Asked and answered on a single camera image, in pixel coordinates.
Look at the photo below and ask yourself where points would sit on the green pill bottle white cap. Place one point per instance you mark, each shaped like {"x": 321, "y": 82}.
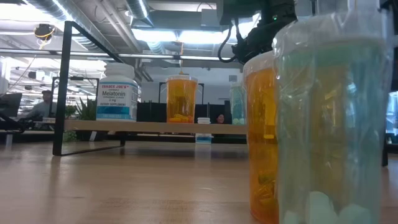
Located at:
{"x": 237, "y": 105}
{"x": 335, "y": 140}

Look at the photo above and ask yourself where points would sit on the orange pill bottle white cap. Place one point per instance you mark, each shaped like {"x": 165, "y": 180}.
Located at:
{"x": 261, "y": 124}
{"x": 182, "y": 102}

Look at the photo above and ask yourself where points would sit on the white melatonin bottle blue label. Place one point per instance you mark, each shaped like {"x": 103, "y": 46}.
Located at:
{"x": 204, "y": 120}
{"x": 117, "y": 102}

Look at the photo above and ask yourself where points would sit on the person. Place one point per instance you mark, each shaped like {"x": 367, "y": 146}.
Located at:
{"x": 220, "y": 118}
{"x": 42, "y": 107}

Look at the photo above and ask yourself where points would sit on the green potted succulent plant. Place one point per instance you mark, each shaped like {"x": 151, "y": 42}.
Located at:
{"x": 87, "y": 112}

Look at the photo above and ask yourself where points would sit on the black desk monitor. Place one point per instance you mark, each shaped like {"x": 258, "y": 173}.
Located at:
{"x": 11, "y": 104}

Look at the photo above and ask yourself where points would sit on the black partition wall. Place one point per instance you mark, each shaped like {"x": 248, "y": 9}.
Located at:
{"x": 152, "y": 113}

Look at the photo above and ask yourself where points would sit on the black aluminium table frame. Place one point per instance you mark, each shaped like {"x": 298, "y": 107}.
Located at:
{"x": 155, "y": 138}

